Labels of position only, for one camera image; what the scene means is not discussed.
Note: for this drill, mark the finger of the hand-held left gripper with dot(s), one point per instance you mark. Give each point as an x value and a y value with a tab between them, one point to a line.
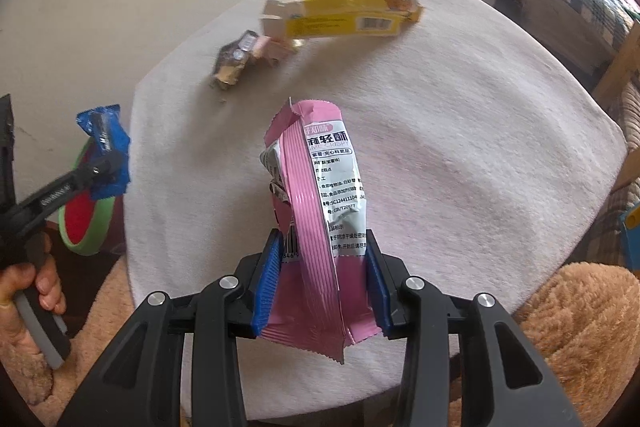
102	169

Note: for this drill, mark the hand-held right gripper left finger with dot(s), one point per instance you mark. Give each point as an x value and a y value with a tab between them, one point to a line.
267	282

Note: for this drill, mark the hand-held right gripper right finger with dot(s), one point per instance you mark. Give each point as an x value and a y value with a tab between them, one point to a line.
377	287

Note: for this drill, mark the blue wrapper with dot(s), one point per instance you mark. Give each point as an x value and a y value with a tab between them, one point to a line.
107	132

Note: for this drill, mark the green and red waste bin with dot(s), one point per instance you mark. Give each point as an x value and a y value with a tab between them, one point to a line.
80	222

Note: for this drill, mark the pink snack packet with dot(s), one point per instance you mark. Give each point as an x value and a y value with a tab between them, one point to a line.
310	257

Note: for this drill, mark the person's left hand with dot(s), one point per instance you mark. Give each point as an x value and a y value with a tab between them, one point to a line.
50	277

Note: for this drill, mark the brown foil wrapper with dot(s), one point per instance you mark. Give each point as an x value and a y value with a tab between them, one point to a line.
232	62

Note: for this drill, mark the white tablecloth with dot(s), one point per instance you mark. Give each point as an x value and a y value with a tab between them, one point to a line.
450	132

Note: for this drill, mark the brown plush cloth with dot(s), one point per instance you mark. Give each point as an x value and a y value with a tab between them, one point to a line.
575	332

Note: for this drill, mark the pink and white wrapper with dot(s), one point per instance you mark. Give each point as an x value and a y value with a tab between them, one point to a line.
275	49

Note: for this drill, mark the blue and yellow toy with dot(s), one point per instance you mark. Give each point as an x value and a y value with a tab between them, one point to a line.
632	232

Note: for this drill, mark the yellow cardboard box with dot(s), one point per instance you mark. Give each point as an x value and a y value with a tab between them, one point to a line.
345	14

